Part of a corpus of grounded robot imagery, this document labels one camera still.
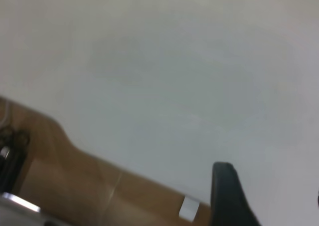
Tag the white tape strip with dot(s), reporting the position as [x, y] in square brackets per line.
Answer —
[189, 208]

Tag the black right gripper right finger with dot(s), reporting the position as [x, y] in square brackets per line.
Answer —
[318, 198]

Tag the silver metal frame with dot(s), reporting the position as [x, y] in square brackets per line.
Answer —
[17, 206]

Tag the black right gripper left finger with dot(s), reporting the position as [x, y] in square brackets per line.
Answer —
[226, 193]

